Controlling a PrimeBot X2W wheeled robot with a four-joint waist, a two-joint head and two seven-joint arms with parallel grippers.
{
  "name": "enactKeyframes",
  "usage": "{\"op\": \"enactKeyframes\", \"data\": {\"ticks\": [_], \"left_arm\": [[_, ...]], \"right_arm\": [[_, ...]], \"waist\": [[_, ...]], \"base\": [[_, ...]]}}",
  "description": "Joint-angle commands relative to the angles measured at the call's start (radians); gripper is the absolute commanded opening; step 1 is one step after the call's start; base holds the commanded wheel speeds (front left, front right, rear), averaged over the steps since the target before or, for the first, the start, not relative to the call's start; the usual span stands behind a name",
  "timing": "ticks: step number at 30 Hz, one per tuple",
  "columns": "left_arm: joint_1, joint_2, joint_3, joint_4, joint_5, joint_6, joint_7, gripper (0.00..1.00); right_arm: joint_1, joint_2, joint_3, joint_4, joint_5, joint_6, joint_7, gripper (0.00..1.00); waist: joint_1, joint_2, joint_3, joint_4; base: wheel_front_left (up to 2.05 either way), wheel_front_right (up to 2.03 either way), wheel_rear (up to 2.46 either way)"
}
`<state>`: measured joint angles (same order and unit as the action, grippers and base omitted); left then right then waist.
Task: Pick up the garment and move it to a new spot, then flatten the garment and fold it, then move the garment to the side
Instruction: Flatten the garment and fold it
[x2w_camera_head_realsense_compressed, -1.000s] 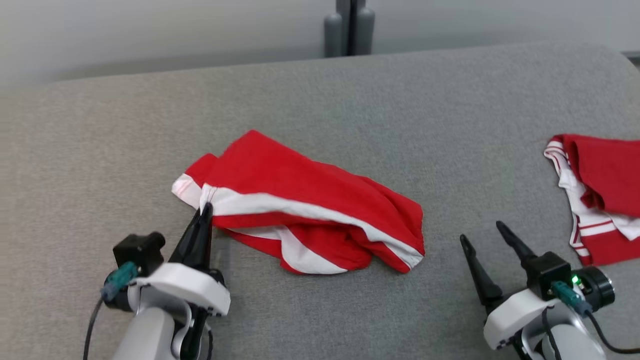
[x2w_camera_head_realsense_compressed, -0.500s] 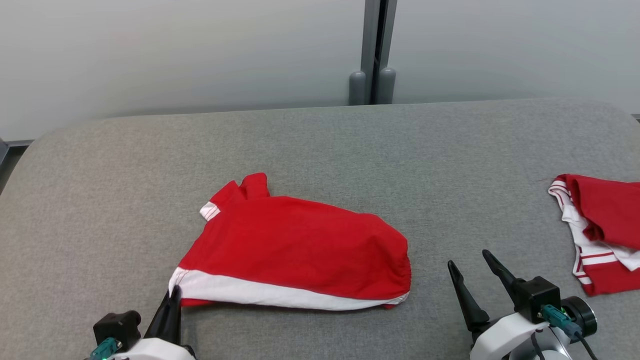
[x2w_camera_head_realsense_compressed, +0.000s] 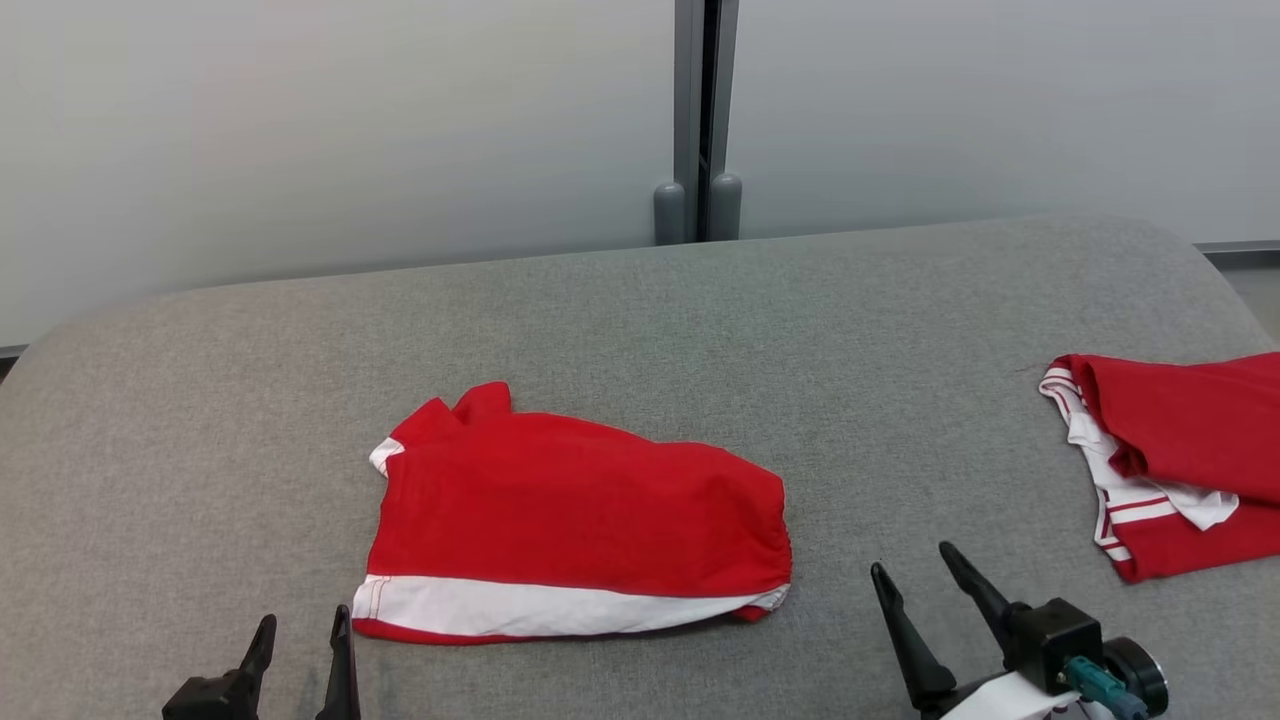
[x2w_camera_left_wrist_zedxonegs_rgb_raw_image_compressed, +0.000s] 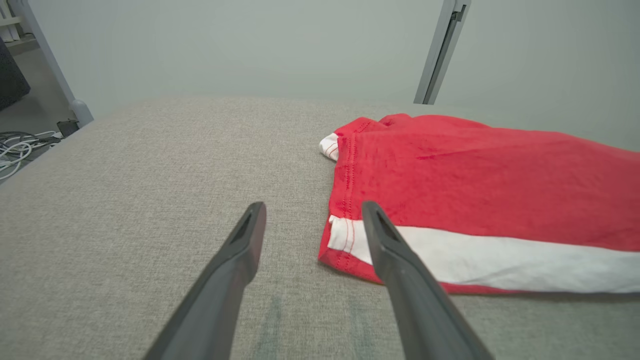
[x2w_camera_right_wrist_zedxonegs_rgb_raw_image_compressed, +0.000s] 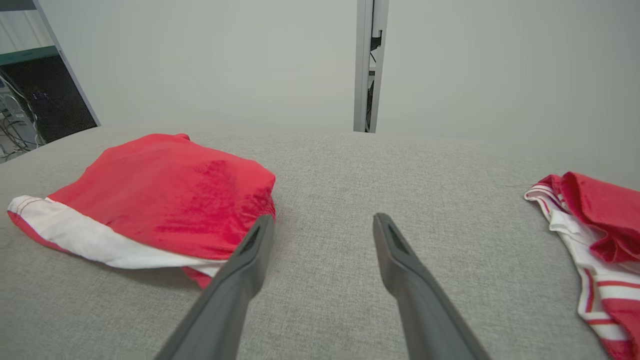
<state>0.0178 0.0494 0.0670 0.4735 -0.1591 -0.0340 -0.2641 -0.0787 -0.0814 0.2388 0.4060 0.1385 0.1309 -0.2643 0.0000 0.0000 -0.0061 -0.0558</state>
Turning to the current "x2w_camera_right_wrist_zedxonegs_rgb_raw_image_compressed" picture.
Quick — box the grey partition edge frame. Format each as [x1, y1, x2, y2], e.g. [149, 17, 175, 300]
[32, 0, 102, 128]

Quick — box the tangled grey cable bundle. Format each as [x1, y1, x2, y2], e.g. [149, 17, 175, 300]
[0, 75, 42, 162]

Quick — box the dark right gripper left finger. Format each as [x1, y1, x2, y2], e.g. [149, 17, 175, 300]
[154, 214, 277, 360]

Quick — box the grey fabric sofa seat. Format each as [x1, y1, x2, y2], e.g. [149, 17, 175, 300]
[0, 125, 640, 360]

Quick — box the red basketball jersey white trim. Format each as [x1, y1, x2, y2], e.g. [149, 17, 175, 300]
[523, 171, 640, 360]

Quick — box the black mesh rack panel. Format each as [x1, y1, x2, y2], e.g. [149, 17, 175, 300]
[0, 46, 99, 147]

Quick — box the grey partition joint post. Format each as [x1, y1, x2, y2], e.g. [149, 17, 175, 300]
[353, 0, 390, 134]

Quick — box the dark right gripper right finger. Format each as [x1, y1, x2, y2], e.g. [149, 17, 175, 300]
[372, 212, 492, 360]

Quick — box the red basketball shorts white band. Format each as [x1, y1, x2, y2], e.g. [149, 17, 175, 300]
[7, 132, 278, 291]

